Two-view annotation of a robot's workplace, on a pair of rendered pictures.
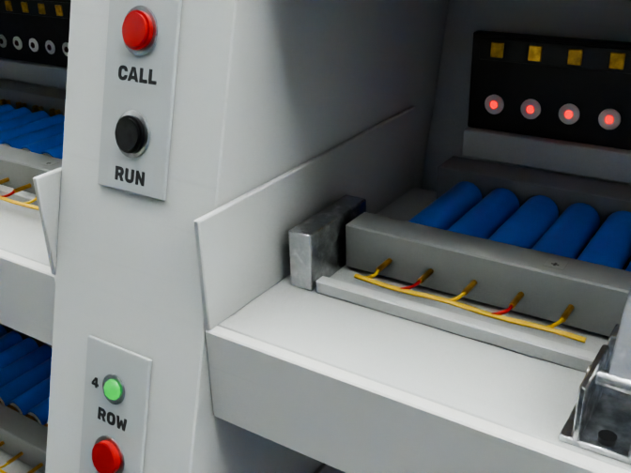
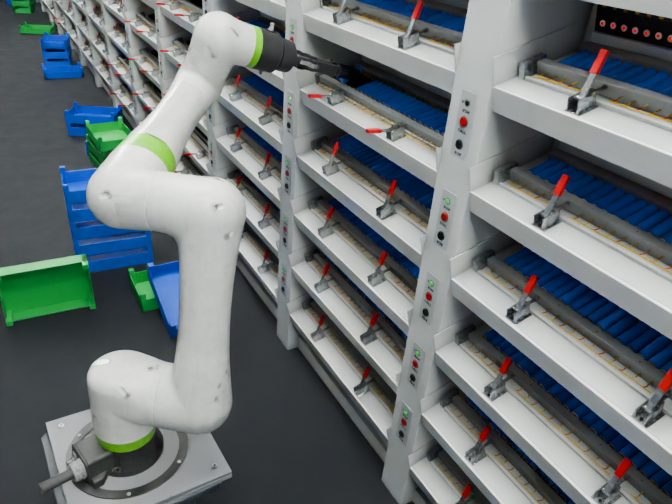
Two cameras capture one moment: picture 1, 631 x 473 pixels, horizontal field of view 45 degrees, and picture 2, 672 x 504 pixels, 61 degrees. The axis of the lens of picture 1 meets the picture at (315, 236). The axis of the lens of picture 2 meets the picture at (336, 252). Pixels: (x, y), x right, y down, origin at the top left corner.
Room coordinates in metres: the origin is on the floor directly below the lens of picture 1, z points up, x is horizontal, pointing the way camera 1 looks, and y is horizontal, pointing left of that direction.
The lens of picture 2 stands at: (-0.68, -0.17, 1.37)
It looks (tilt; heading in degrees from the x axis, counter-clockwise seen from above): 31 degrees down; 26
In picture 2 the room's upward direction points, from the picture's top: 5 degrees clockwise
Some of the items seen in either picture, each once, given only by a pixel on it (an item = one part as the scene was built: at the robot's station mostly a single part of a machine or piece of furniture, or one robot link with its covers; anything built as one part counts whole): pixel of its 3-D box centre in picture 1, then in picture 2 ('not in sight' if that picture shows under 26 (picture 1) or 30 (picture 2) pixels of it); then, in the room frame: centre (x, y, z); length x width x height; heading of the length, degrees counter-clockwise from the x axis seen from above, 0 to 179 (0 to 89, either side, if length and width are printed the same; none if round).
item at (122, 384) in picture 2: not in sight; (129, 398); (-0.10, 0.56, 0.46); 0.16 x 0.13 x 0.19; 111
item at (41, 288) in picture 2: not in sight; (47, 289); (0.35, 1.49, 0.10); 0.30 x 0.08 x 0.20; 146
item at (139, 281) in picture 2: not in sight; (173, 281); (0.71, 1.22, 0.04); 0.30 x 0.20 x 0.08; 149
